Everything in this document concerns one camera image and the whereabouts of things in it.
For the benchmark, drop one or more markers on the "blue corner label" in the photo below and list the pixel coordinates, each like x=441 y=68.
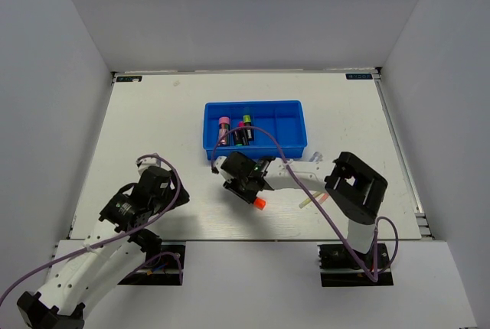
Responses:
x=128 y=79
x=359 y=76

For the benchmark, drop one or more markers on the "left blue corner label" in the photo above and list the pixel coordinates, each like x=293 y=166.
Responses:
x=128 y=79

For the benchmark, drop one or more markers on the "blue plastic divided tray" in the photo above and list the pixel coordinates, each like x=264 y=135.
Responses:
x=283 y=120

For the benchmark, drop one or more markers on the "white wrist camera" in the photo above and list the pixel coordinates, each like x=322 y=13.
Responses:
x=217 y=164
x=147 y=161

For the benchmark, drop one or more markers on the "thin yellow highlighter pen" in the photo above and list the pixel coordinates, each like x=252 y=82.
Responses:
x=308 y=200

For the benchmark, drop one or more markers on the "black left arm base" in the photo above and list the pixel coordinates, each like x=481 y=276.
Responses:
x=165 y=270

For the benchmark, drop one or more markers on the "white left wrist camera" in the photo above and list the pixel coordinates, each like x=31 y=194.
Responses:
x=147 y=161

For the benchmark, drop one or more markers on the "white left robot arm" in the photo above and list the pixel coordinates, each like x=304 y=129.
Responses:
x=119 y=245

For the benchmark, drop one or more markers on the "right blue corner label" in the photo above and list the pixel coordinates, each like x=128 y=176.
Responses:
x=359 y=76

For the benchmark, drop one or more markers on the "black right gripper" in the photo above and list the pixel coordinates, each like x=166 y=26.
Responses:
x=232 y=187

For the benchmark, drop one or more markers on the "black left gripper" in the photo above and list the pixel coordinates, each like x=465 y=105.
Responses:
x=182 y=198

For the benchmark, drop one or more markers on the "black highlighter orange cap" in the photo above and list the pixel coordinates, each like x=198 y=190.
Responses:
x=259 y=203

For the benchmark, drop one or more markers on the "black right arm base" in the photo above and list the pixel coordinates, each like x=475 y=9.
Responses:
x=338 y=269

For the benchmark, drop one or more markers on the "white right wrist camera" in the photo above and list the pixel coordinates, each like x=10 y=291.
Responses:
x=217 y=164

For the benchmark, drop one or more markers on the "glue stick pink cap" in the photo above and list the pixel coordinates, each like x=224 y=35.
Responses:
x=224 y=128

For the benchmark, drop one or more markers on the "black highlighter pink cap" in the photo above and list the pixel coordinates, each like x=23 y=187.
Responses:
x=240 y=136

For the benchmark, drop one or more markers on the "thin orange highlighter pen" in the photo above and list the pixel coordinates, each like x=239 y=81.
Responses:
x=323 y=198

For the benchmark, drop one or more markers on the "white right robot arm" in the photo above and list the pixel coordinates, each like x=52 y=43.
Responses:
x=356 y=188

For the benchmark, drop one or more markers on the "black highlighter yellow cap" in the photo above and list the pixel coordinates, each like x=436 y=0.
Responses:
x=247 y=126

